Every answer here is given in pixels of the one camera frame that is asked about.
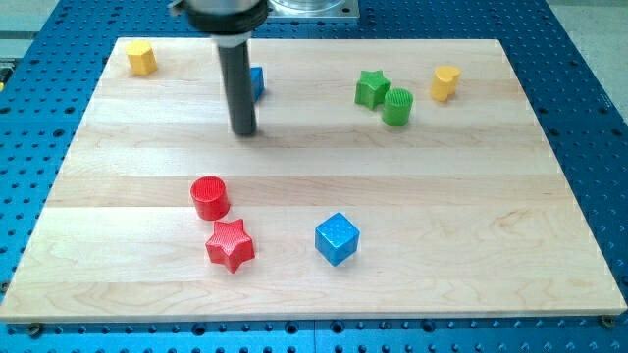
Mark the blue triangle block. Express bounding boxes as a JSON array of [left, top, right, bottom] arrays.
[[250, 67, 265, 102]]

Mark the yellow hexagon block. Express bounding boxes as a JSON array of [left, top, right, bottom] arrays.
[[125, 39, 158, 76]]

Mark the blue cube block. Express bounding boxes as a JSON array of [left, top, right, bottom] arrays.
[[315, 213, 360, 267]]

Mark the light wooden board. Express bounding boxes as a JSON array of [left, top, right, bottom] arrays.
[[1, 38, 626, 324]]

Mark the green star block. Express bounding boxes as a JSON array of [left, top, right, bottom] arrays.
[[354, 70, 391, 110]]

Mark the red cylinder block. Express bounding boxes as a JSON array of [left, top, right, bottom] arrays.
[[190, 176, 230, 221]]

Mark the red star block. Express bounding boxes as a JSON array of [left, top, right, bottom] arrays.
[[205, 219, 255, 274]]

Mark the green cylinder block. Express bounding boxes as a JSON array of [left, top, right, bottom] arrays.
[[382, 88, 414, 126]]

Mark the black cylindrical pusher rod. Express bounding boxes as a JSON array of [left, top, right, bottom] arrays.
[[218, 42, 257, 136]]

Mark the yellow heart block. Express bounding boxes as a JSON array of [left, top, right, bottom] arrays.
[[430, 66, 461, 102]]

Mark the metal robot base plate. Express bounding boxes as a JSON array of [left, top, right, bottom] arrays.
[[269, 0, 360, 19]]

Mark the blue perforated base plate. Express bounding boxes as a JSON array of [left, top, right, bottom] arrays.
[[1, 1, 627, 352]]

